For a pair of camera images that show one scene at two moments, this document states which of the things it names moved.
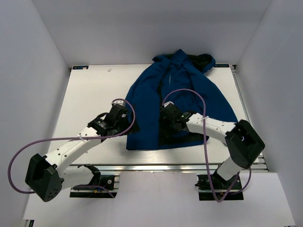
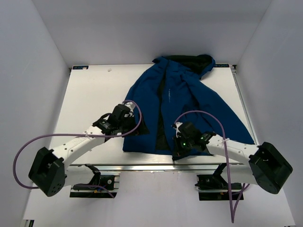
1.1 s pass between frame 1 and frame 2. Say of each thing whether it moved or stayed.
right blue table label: stayed
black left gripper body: stayed
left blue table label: stayed
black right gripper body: moved
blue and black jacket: moved
